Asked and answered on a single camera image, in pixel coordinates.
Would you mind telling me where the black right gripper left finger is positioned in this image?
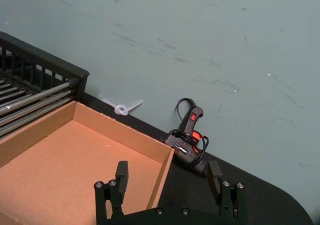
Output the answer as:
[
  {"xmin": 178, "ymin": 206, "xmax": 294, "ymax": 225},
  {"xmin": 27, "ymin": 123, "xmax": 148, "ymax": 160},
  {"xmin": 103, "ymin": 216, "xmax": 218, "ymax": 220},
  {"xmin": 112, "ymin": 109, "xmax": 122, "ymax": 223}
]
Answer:
[{"xmin": 93, "ymin": 160, "xmax": 129, "ymax": 222}]

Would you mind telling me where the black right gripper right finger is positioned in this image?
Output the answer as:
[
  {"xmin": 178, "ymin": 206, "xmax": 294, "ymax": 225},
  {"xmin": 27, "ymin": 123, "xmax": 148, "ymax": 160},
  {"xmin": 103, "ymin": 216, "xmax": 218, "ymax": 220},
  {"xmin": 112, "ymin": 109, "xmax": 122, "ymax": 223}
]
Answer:
[{"xmin": 206, "ymin": 160, "xmax": 247, "ymax": 220}]

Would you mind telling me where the black table cloth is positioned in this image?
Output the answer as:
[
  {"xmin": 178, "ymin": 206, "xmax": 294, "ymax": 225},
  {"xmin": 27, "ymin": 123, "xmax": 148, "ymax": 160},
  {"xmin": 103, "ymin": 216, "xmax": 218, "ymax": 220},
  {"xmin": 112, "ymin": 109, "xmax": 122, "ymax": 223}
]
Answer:
[{"xmin": 79, "ymin": 91, "xmax": 315, "ymax": 225}]

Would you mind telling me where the shallow brown cardboard tray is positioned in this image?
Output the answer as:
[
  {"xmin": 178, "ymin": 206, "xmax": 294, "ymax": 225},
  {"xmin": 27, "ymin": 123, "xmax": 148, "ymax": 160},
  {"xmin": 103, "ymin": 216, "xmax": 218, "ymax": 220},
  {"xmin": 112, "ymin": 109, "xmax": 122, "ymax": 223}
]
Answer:
[{"xmin": 0, "ymin": 101, "xmax": 176, "ymax": 225}]

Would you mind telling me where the white three-armed plastic piece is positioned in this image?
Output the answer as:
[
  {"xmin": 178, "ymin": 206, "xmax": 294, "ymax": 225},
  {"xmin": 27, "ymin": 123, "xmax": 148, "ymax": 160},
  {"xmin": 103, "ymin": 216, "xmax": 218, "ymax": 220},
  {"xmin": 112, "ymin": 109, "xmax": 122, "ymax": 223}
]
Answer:
[{"xmin": 101, "ymin": 97, "xmax": 145, "ymax": 116}]

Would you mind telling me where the black rack with steel bars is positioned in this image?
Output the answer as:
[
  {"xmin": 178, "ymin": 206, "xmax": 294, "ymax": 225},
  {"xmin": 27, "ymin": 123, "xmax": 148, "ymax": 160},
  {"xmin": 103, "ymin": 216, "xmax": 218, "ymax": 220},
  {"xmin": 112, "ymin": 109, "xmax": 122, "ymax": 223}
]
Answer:
[{"xmin": 0, "ymin": 31, "xmax": 90, "ymax": 138}]

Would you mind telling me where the black corded tool red switch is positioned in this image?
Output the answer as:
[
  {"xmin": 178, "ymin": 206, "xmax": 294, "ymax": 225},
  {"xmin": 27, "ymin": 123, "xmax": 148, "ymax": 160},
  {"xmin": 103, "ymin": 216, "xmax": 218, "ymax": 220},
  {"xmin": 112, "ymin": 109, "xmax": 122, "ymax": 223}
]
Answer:
[{"xmin": 163, "ymin": 98, "xmax": 211, "ymax": 178}]

